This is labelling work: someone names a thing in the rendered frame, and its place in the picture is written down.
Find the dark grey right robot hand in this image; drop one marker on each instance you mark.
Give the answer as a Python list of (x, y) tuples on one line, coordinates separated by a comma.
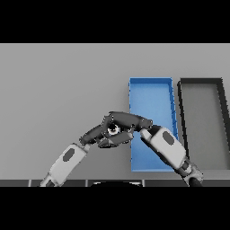
[(128, 119)]

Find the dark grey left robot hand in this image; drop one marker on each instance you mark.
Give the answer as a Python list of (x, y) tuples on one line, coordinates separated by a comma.
[(93, 134)]

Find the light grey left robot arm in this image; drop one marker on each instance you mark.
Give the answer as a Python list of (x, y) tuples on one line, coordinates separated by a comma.
[(64, 163)]

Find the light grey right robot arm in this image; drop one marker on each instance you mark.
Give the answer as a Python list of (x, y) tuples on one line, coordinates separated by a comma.
[(170, 148)]

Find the blue bin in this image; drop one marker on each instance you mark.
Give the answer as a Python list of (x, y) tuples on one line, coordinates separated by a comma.
[(151, 101)]

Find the dark grey bin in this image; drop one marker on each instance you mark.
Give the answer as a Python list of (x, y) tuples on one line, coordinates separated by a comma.
[(203, 119)]

